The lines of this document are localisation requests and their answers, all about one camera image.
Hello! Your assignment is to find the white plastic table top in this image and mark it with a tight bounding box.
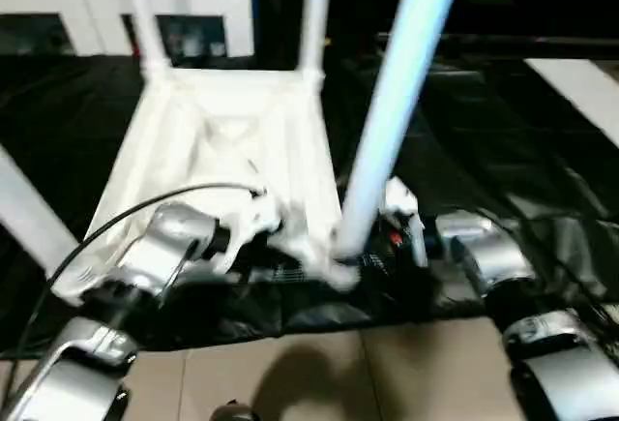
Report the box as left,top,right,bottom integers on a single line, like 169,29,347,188
47,65,364,309

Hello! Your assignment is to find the black mat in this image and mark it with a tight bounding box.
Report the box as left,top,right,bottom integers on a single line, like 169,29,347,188
0,50,619,359

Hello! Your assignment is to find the long black bar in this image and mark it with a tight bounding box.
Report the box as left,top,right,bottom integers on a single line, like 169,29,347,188
376,31,619,59

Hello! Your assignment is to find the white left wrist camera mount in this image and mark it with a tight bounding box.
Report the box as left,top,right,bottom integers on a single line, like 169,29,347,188
212,188,284,275

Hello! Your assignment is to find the flat white board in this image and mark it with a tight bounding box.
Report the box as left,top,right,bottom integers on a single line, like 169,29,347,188
524,57,619,146

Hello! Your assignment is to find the black left wrist camera cable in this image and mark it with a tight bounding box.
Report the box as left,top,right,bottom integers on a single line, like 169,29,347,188
7,182,270,393

